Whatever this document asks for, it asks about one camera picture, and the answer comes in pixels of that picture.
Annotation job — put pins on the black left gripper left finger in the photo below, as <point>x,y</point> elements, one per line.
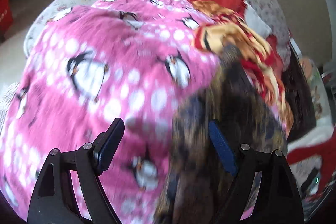
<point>53,199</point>

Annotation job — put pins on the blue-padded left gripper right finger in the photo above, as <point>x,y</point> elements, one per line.
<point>263,188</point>

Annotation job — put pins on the dark floral patterned garment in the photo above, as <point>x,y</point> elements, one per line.
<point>196,184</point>

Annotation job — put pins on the white ornate chair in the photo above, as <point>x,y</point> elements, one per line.
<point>312,159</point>

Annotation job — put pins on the dark carved wooden headboard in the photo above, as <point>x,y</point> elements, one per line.
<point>297,94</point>

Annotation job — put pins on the pink penguin fleece blanket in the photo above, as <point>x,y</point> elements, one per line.
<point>127,59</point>

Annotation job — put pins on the red and gold floral blanket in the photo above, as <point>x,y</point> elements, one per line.
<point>257,56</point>

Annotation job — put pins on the white rectangular pillow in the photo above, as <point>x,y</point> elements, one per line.
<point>254,22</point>

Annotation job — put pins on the red paper gift bag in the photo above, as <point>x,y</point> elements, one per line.
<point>6,18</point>

